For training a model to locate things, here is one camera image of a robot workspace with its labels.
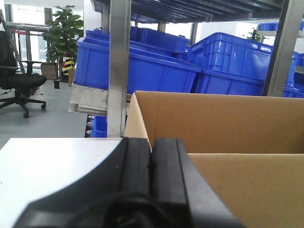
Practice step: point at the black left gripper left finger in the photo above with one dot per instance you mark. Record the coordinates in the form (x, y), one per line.
(121, 181)

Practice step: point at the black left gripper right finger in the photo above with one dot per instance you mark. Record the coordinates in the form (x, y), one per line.
(181, 189)

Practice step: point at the brown EcoFlow cardboard box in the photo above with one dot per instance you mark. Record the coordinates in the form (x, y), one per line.
(249, 149)

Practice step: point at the steel shelf end tray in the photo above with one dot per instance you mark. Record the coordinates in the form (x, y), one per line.
(91, 100)

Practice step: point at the small brown cardboard box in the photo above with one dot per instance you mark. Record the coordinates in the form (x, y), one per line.
(49, 70)

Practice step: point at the upper shelf roller deck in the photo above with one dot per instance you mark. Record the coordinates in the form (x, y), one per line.
(187, 11)

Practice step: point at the blue crate lower right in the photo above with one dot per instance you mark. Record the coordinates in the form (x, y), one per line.
(214, 82)

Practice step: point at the long blue crate left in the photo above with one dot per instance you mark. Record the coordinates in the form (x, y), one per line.
(148, 71)

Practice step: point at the tall blue ribbed crate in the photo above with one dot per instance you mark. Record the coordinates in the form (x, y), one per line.
(230, 54)

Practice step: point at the black office chair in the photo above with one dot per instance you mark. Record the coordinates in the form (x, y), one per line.
(9, 79)

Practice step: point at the green potted plant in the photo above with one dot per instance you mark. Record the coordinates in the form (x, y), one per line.
(65, 29)

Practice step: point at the striped warning post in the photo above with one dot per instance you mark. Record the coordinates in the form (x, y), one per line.
(67, 64)

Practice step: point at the steel shelf upright post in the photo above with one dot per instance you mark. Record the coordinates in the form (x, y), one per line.
(120, 15)

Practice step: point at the steel shelf post right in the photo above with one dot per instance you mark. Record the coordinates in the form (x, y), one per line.
(285, 40)

